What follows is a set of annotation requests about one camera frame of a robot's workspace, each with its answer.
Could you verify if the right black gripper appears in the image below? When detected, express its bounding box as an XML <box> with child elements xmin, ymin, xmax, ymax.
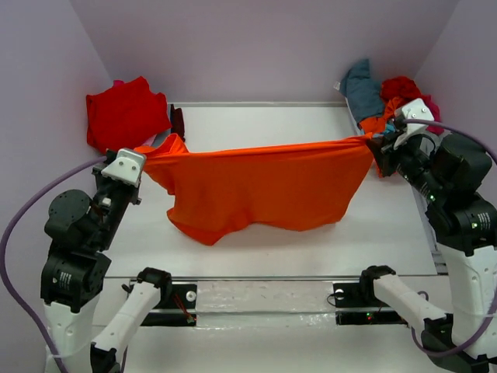
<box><xmin>370</xmin><ymin>126</ymin><xmax>450</xmax><ymax>202</ymax></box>

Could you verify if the orange t-shirt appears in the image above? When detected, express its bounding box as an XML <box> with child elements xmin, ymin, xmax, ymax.
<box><xmin>357</xmin><ymin>96</ymin><xmax>403</xmax><ymax>179</ymax></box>
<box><xmin>137</xmin><ymin>134</ymin><xmax>373</xmax><ymax>246</ymax></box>

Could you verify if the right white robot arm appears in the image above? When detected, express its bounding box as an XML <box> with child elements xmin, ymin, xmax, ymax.
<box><xmin>357</xmin><ymin>134</ymin><xmax>496</xmax><ymax>372</ymax></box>

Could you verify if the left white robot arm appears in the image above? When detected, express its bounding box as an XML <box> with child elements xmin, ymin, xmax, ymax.
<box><xmin>40</xmin><ymin>159</ymin><xmax>172</xmax><ymax>372</ymax></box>

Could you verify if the teal blue crumpled t-shirt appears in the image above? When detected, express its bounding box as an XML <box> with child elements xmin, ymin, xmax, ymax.
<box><xmin>339</xmin><ymin>58</ymin><xmax>384</xmax><ymax>123</ymax></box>

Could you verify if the red crumpled t-shirt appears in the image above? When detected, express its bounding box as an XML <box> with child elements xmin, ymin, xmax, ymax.
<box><xmin>380</xmin><ymin>76</ymin><xmax>422</xmax><ymax>102</ymax></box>

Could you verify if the folded pink t-shirt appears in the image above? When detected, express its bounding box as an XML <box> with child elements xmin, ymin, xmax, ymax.
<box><xmin>144</xmin><ymin>134</ymin><xmax>164</xmax><ymax>147</ymax></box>

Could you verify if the folded red t-shirt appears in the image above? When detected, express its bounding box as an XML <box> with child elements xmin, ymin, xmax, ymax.
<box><xmin>85</xmin><ymin>76</ymin><xmax>172</xmax><ymax>154</ymax></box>

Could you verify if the folded maroon t-shirt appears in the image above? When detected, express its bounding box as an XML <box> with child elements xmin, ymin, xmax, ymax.
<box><xmin>169</xmin><ymin>104</ymin><xmax>186</xmax><ymax>142</ymax></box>

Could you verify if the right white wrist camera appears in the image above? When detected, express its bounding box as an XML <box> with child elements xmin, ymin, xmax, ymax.
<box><xmin>394</xmin><ymin>98</ymin><xmax>434</xmax><ymax>148</ymax></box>

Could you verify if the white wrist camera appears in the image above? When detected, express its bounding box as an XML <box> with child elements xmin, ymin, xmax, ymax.
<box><xmin>101</xmin><ymin>148</ymin><xmax>146</xmax><ymax>188</ymax></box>
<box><xmin>394</xmin><ymin>98</ymin><xmax>434</xmax><ymax>148</ymax></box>

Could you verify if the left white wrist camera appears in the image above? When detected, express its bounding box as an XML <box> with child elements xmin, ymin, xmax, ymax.
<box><xmin>101</xmin><ymin>148</ymin><xmax>146</xmax><ymax>188</ymax></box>

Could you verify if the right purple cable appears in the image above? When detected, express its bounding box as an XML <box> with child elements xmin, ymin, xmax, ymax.
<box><xmin>401</xmin><ymin>118</ymin><xmax>497</xmax><ymax>357</ymax></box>

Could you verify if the purple cable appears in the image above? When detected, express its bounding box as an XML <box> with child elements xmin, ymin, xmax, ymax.
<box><xmin>401</xmin><ymin>118</ymin><xmax>497</xmax><ymax>357</ymax></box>
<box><xmin>0</xmin><ymin>155</ymin><xmax>129</xmax><ymax>373</ymax></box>

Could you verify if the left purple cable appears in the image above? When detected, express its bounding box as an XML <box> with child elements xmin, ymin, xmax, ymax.
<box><xmin>0</xmin><ymin>155</ymin><xmax>129</xmax><ymax>373</ymax></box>

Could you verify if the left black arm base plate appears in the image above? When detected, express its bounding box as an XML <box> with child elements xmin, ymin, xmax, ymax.
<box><xmin>141</xmin><ymin>282</ymin><xmax>198</xmax><ymax>327</ymax></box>

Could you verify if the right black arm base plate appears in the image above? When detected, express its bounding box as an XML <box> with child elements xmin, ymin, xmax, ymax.
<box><xmin>327</xmin><ymin>282</ymin><xmax>407</xmax><ymax>326</ymax></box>

